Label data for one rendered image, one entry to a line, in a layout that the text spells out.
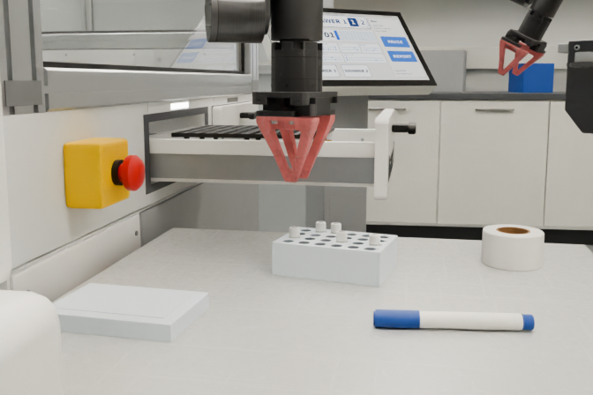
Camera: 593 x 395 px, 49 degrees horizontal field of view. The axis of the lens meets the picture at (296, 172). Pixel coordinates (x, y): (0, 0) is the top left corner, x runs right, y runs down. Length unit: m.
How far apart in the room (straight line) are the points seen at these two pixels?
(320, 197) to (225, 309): 1.41
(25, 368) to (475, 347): 0.41
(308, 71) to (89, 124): 0.26
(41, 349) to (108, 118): 0.62
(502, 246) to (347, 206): 1.30
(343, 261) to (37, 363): 0.51
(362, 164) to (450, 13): 3.84
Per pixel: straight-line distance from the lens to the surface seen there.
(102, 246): 0.84
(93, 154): 0.73
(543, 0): 1.61
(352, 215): 2.08
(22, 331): 0.23
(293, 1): 0.71
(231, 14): 0.70
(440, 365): 0.54
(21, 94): 0.68
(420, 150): 3.98
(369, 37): 2.08
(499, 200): 4.07
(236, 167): 0.92
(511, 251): 0.80
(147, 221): 0.96
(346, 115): 2.02
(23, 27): 0.69
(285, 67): 0.71
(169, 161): 0.95
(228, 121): 1.28
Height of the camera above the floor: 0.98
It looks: 8 degrees down
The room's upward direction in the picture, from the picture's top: straight up
